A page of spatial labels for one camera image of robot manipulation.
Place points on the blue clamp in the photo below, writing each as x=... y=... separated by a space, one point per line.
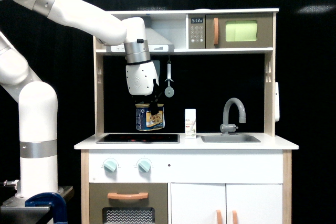
x=53 y=200

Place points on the orange oven handle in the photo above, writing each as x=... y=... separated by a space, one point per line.
x=116 y=196

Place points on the wooden toy kitchen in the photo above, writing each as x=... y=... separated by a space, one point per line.
x=192 y=161

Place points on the left orange cabinet handle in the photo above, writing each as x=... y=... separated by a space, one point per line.
x=219 y=217

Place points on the grey toy sink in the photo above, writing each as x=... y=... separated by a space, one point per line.
x=230 y=139

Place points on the white range hood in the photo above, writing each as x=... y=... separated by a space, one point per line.
x=141 y=33

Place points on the toy cleaver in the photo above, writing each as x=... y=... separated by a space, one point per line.
x=157 y=67

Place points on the right orange cabinet handle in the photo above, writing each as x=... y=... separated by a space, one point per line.
x=234 y=216

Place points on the left teal stove knob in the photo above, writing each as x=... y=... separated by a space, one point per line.
x=110 y=165

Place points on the white milk carton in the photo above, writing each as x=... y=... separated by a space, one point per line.
x=190 y=123

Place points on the toy oven door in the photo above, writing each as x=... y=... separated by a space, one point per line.
x=154 y=209

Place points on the teal stove knob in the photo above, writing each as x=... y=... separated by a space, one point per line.
x=144 y=165
x=110 y=165

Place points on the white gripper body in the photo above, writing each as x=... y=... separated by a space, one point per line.
x=141 y=78

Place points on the white cabinet door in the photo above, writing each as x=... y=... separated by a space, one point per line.
x=254 y=203
x=197 y=203

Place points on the right white cabinet door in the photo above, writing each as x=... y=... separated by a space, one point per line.
x=254 y=203

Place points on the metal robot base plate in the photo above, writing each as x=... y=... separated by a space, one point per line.
x=13 y=209

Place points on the right teal stove knob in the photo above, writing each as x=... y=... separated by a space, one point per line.
x=144 y=165

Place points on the blue canned spam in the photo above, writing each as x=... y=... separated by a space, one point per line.
x=146 y=121

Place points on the orange cabinet handle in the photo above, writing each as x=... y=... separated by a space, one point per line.
x=219 y=217
x=234 y=216

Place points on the black toy stovetop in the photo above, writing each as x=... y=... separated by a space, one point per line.
x=139 y=138

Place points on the left white cabinet door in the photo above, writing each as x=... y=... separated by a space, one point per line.
x=197 y=203

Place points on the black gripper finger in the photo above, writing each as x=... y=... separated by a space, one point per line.
x=135 y=99
x=154 y=97

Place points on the orange microwave handle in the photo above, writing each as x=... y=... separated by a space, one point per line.
x=216 y=31

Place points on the toy microwave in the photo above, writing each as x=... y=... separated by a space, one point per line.
x=254 y=30

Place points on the toy pizza cutter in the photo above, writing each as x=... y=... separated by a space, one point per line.
x=169 y=91

